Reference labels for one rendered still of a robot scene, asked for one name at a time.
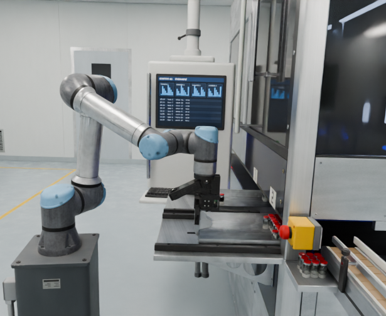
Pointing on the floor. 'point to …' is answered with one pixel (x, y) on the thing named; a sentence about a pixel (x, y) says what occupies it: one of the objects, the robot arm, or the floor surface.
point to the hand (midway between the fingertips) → (195, 231)
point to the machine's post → (302, 137)
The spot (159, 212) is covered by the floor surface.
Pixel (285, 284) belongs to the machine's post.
